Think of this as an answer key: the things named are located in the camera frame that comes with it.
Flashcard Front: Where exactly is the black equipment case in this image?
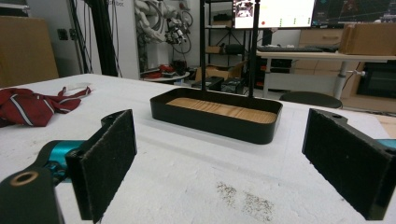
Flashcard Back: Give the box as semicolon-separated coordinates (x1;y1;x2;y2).
220;77;248;95
191;76;225;91

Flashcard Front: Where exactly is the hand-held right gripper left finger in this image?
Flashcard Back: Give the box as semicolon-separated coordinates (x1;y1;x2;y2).
65;108;138;224

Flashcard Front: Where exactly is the round white table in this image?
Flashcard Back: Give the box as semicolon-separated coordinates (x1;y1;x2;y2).
139;63;191;84

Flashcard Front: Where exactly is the bright white monitor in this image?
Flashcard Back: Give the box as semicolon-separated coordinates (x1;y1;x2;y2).
233;0;316;30

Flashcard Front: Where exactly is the large brown cardboard box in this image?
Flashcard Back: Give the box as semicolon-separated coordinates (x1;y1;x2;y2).
0;15;60;89

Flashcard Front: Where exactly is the cardboard box on desk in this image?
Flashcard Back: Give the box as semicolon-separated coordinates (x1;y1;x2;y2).
338;22;396;57

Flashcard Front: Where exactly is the open cardboard box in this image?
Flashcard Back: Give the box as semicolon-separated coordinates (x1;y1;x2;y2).
194;60;248;83

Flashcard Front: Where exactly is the black keyboard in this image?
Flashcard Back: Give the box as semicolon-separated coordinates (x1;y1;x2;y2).
256;45;325;53

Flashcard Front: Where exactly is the black rack with wooden tray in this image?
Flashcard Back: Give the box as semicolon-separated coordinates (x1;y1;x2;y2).
149;0;284;146

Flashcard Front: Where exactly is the dark red striped tie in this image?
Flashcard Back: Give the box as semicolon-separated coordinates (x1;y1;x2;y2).
0;86;93;129

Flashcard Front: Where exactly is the dark screen monitor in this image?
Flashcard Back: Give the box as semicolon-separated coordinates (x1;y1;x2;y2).
312;0;396;28

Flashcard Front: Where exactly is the black wall socket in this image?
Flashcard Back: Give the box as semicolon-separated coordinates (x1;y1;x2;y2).
56;28;70;41

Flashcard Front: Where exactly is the black metal shelf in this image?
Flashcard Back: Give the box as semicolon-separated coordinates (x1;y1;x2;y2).
199;0;250;68

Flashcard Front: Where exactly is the bundle of black cables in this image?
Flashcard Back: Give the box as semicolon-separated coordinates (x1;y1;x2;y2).
67;0;94;75

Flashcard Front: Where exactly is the black cabinet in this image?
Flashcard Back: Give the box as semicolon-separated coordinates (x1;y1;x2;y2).
356;61;396;100

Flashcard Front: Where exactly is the light wooden desk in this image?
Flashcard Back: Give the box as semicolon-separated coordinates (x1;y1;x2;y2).
256;50;396;100

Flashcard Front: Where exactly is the black metal column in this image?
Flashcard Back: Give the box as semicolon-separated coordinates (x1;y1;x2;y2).
88;0;120;77

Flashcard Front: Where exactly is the black round stool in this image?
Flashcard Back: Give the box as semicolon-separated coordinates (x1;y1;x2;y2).
278;91;344;109

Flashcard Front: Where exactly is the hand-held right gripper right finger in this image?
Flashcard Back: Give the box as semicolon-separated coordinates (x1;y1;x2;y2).
302;107;396;221

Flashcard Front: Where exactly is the white humanoid robot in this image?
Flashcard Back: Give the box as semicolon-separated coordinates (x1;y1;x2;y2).
134;0;194;46

